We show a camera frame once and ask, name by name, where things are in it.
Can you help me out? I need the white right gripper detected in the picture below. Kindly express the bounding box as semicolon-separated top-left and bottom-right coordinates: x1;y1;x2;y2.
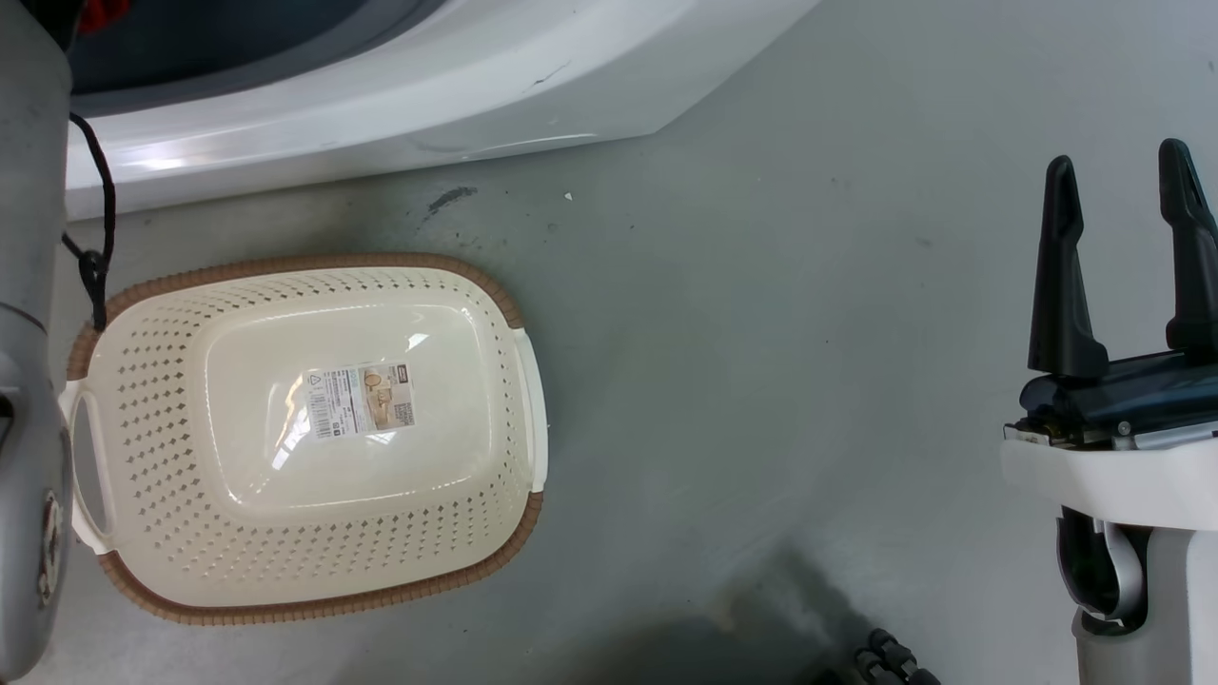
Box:
1000;139;1218;532

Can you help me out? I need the paper product label sticker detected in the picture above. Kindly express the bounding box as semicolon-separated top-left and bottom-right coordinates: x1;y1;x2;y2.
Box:
304;362;417;441

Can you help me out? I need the cream perforated laundry basket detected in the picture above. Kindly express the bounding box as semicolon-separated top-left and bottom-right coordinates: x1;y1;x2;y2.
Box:
59;253;550;626

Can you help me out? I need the red garment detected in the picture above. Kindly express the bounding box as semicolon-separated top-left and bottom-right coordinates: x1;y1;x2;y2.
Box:
78;0;132;35

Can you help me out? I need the white washing machine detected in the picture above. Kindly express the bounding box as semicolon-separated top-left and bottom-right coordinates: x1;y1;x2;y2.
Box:
63;0;821;222

